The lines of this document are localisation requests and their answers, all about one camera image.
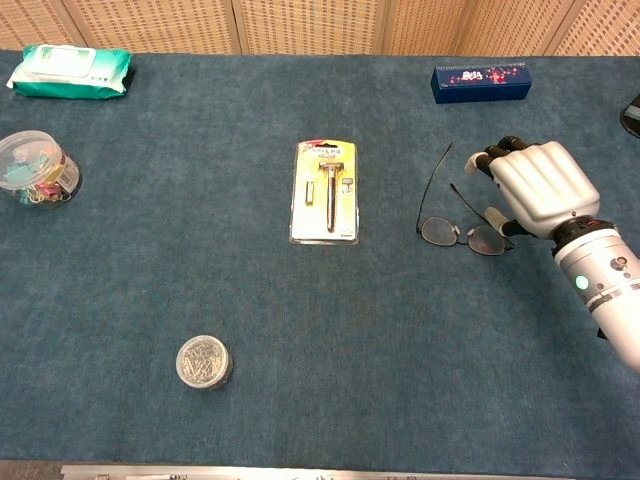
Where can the clear jar of binder clips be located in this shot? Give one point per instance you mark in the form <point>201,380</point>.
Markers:
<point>35,167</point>

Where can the woven wicker folding screen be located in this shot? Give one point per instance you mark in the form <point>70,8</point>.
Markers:
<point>310,25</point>

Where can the green white wet wipes pack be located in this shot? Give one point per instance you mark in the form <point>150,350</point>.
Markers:
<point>65,75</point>

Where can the long dark blue printed box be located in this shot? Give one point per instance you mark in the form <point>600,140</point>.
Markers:
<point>480,87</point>

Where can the thin black-framed eyeglasses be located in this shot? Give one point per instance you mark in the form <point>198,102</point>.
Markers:
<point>440,231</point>

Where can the yellow razor blister pack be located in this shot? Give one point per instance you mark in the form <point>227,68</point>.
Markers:
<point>325,220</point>

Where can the silver metal rail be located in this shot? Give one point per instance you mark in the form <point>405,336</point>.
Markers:
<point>300,472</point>

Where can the black rounded case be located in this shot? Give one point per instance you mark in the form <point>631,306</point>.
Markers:
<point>632,120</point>

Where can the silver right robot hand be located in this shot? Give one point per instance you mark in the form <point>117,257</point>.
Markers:
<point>545,190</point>

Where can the teal felt table cloth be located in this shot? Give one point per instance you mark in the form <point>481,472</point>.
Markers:
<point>320,310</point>

